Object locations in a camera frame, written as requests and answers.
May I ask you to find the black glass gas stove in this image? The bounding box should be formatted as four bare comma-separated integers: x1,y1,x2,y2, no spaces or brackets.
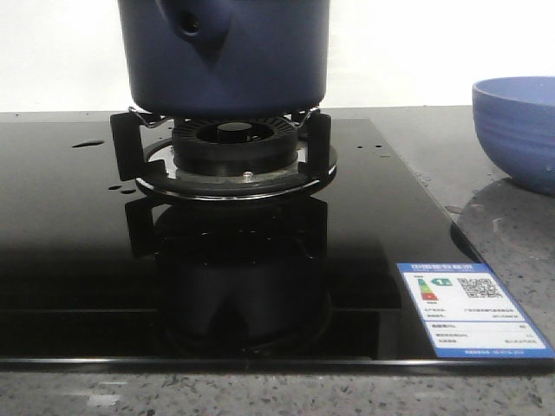
1,120,554,374

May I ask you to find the black right gas burner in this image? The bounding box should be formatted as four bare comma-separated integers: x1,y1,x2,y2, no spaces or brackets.
172,118,298,176

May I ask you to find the blue ceramic bowl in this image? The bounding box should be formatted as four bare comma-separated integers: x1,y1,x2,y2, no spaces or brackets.
472,76,554,195

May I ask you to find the dark blue cooking pot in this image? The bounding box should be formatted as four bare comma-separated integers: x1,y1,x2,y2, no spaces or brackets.
118,1,330,118

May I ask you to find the black right pot support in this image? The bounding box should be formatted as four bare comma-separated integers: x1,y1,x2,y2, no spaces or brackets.
110,108,336,201

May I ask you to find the blue energy efficiency label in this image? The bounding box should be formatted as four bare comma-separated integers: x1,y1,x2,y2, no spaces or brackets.
397,263,554,359

